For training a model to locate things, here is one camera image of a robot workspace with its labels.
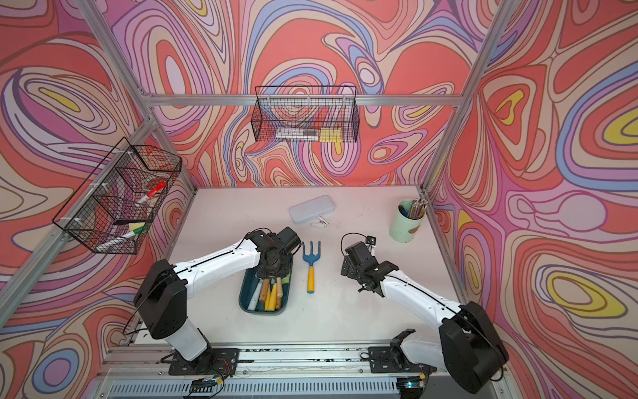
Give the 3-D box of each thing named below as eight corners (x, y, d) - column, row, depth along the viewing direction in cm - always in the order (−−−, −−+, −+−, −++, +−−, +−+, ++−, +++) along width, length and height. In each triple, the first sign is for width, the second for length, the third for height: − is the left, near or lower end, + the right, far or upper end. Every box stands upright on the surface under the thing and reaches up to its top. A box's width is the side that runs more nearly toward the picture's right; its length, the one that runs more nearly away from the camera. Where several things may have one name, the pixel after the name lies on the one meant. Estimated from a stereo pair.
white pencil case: (291, 224, 108) (291, 221, 107) (286, 210, 113) (285, 207, 112) (337, 209, 113) (337, 206, 112) (329, 196, 119) (329, 193, 117)
